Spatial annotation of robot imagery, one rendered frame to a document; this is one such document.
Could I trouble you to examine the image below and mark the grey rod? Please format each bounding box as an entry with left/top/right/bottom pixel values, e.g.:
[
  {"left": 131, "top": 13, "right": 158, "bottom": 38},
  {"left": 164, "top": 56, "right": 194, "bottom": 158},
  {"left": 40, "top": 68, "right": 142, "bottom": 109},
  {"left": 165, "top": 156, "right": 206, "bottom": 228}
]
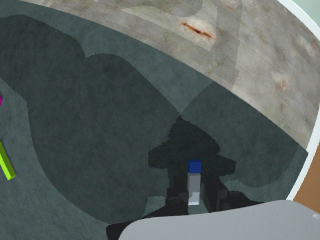
[{"left": 187, "top": 172, "right": 201, "bottom": 205}]

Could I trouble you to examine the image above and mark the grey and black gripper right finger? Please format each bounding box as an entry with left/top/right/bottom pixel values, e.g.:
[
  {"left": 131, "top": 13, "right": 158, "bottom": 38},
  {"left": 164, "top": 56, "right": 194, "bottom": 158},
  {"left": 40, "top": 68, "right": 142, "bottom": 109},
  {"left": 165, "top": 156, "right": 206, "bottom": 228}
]
[{"left": 203, "top": 173, "right": 266, "bottom": 213}]

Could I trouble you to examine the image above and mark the lime green rod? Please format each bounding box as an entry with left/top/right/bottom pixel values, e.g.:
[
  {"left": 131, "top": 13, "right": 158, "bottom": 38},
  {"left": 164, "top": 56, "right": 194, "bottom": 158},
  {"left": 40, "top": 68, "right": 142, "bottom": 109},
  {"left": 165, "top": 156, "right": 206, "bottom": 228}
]
[{"left": 0, "top": 141, "right": 16, "bottom": 180}]

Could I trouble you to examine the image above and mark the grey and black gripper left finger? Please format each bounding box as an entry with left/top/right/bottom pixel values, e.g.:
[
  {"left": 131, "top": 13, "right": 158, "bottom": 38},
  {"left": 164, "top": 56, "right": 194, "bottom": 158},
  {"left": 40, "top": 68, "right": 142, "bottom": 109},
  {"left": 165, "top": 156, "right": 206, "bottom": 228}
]
[{"left": 106, "top": 175, "right": 189, "bottom": 240}]

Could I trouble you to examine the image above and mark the small blue block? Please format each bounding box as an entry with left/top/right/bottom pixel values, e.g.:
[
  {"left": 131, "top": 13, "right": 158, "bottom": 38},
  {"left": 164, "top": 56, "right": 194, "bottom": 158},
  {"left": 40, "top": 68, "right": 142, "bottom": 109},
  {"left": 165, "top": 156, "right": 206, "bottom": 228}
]
[{"left": 188, "top": 159, "right": 201, "bottom": 173}]

